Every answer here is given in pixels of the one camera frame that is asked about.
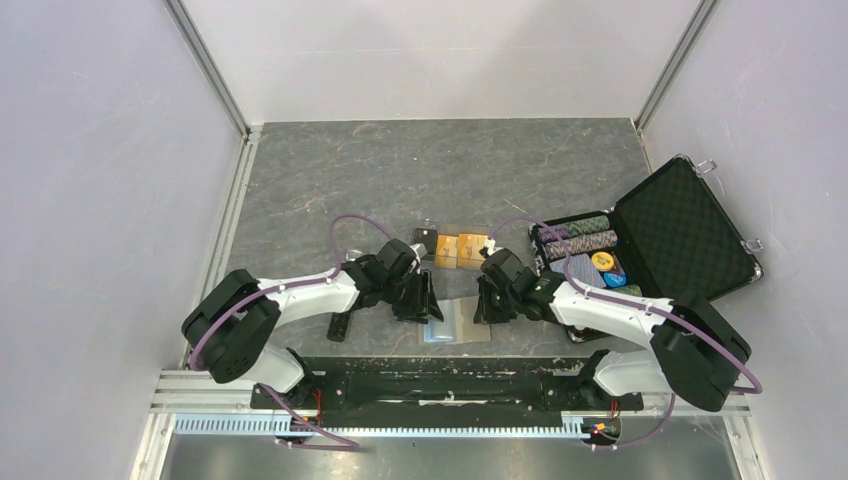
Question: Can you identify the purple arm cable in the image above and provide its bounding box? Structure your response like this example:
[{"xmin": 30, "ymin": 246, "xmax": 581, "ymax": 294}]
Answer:
[
  {"xmin": 488, "ymin": 215, "xmax": 764, "ymax": 452},
  {"xmin": 186, "ymin": 213, "xmax": 399, "ymax": 453}
]

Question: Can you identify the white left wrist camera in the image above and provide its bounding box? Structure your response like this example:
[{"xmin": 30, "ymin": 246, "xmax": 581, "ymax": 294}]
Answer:
[{"xmin": 410, "ymin": 243, "xmax": 429, "ymax": 261}]

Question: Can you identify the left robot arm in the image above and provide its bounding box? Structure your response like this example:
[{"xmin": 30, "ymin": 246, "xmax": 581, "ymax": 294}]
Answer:
[{"xmin": 181, "ymin": 239, "xmax": 444, "ymax": 408}]

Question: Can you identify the clear acrylic card tray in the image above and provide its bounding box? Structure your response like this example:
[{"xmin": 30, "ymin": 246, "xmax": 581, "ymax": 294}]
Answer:
[{"xmin": 411, "ymin": 222, "xmax": 490, "ymax": 269}]

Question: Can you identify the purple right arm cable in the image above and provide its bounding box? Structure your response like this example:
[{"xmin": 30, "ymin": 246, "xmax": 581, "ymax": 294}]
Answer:
[{"xmin": 488, "ymin": 215, "xmax": 764, "ymax": 452}]

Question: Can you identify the black poker chip case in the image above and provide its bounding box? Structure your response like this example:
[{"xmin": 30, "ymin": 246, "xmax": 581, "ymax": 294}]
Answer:
[{"xmin": 528, "ymin": 155, "xmax": 764, "ymax": 313}]

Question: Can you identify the black glitter stick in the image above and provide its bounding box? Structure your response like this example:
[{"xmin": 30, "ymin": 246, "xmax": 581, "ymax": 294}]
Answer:
[{"xmin": 326, "ymin": 312, "xmax": 352, "ymax": 343}]

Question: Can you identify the black card stack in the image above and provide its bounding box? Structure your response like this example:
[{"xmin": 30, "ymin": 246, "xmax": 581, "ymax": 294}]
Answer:
[{"xmin": 413, "ymin": 228, "xmax": 438, "ymax": 250}]

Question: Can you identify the purple yellow chip stack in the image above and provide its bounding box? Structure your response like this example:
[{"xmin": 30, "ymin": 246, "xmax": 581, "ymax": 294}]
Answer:
[{"xmin": 542, "ymin": 230, "xmax": 618, "ymax": 260}]

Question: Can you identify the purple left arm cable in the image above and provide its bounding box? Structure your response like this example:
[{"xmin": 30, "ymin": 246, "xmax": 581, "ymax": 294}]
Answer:
[{"xmin": 186, "ymin": 213, "xmax": 399, "ymax": 453}]

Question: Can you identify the gold card stack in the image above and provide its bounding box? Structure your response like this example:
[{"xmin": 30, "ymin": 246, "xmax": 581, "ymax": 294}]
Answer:
[
  {"xmin": 457, "ymin": 233, "xmax": 487, "ymax": 269},
  {"xmin": 434, "ymin": 235, "xmax": 459, "ymax": 269}
]

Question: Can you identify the blue playing card deck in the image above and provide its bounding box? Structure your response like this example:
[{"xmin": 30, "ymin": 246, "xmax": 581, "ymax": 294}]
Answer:
[{"xmin": 550, "ymin": 254, "xmax": 607, "ymax": 289}]

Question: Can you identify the yellow dealer chip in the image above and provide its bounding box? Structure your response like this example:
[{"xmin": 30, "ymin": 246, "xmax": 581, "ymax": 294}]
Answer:
[{"xmin": 591, "ymin": 251, "xmax": 616, "ymax": 272}]

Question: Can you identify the purple green chip stack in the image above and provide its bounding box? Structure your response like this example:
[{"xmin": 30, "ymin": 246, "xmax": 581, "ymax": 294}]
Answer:
[{"xmin": 538, "ymin": 215, "xmax": 610, "ymax": 243}]

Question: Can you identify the blue dealer chip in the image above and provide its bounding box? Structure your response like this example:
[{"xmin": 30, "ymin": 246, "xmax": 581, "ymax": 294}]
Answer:
[{"xmin": 603, "ymin": 271, "xmax": 628, "ymax": 289}]

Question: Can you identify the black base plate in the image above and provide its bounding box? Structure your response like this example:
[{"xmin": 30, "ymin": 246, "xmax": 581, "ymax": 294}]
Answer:
[{"xmin": 281, "ymin": 357, "xmax": 644, "ymax": 428}]

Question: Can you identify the beige leather card holder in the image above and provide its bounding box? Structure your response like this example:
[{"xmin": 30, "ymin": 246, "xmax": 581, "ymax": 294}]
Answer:
[{"xmin": 418, "ymin": 297, "xmax": 491, "ymax": 345}]

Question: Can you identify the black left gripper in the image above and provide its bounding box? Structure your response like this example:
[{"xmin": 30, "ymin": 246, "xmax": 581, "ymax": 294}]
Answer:
[{"xmin": 382, "ymin": 269, "xmax": 444, "ymax": 325}]

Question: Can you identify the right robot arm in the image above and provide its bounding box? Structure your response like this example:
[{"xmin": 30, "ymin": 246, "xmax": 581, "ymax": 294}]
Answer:
[{"xmin": 480, "ymin": 246, "xmax": 762, "ymax": 412}]

